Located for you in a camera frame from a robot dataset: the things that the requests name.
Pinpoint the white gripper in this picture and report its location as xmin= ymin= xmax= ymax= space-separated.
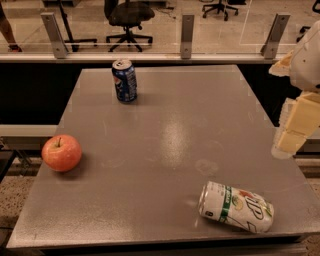
xmin=269 ymin=20 xmax=320 ymax=159

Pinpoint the white green 7up can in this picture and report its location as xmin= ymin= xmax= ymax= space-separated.
xmin=198 ymin=181 xmax=274 ymax=233

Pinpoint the blue pepsi can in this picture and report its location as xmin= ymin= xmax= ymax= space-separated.
xmin=112 ymin=59 xmax=137 ymax=103

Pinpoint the black chair base right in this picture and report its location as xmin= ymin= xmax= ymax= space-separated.
xmin=296 ymin=0 xmax=320 ymax=43

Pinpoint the black chair base background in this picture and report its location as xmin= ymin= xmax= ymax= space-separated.
xmin=202 ymin=0 xmax=239 ymax=21

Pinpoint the black office chair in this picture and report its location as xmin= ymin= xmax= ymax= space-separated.
xmin=104 ymin=0 xmax=155 ymax=52

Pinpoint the black desk leg stand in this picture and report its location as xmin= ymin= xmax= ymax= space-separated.
xmin=57 ymin=0 xmax=97 ymax=52

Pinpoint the red apple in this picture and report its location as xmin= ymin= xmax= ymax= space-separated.
xmin=41 ymin=134 xmax=82 ymax=172

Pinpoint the person leg with shoe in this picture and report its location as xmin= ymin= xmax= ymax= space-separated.
xmin=0 ymin=3 xmax=22 ymax=52

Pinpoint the right metal railing bracket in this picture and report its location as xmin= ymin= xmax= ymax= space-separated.
xmin=260 ymin=13 xmax=290 ymax=59

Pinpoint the metal railing bracket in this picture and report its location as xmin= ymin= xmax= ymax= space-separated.
xmin=180 ymin=15 xmax=194 ymax=59
xmin=260 ymin=13 xmax=290 ymax=59
xmin=41 ymin=12 xmax=68 ymax=59

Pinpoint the middle metal railing bracket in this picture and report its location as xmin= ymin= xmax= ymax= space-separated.
xmin=180 ymin=15 xmax=194 ymax=59

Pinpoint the left metal railing bracket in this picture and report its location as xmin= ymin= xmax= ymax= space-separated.
xmin=41 ymin=12 xmax=68 ymax=59

